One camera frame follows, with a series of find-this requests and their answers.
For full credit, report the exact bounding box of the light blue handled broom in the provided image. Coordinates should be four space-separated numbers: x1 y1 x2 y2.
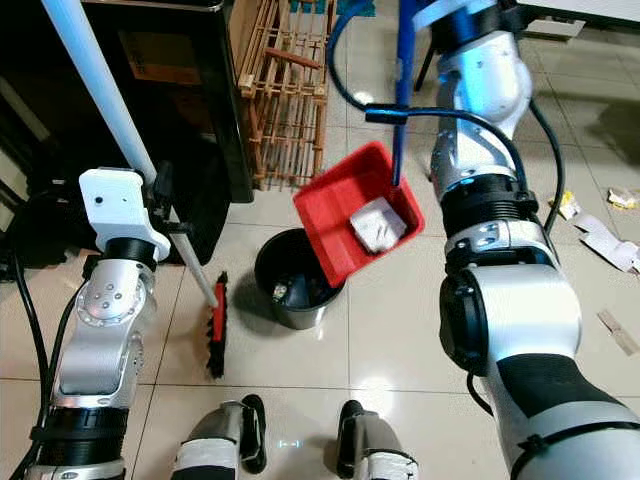
42 0 231 381

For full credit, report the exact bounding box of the red dustpan blue handle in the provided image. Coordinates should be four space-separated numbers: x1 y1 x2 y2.
292 0 426 290

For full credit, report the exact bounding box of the black cabinet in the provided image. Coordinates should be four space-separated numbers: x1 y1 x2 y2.
0 0 256 271

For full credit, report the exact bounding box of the wooden slatted rack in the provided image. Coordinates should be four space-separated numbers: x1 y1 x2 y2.
228 0 323 191

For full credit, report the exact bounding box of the black waste bin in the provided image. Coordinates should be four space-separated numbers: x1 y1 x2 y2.
252 227 347 332

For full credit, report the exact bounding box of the crumpled white paper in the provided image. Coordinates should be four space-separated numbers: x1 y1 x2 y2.
349 196 409 254

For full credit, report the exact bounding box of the robot left leg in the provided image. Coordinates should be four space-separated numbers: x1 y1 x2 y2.
172 394 269 480

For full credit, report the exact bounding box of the yellow white paper scrap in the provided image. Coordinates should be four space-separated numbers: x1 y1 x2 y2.
555 190 583 221

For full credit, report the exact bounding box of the white torn paper sheet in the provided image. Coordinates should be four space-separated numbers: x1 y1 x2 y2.
574 212 640 274

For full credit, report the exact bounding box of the crumpled white yellow wrapper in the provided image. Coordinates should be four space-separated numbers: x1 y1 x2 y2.
607 186 640 210

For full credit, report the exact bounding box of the beige cardboard strip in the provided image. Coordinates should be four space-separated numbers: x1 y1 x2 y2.
596 307 640 357

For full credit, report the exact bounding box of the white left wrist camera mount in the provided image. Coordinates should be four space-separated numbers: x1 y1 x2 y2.
78 167 172 264

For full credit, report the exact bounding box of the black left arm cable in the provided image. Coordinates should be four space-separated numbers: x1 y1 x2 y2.
5 250 81 480

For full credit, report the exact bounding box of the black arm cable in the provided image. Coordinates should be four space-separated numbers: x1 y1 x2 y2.
328 0 568 233
5 250 81 480

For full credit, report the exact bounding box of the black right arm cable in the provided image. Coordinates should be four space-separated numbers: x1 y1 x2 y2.
328 0 568 233

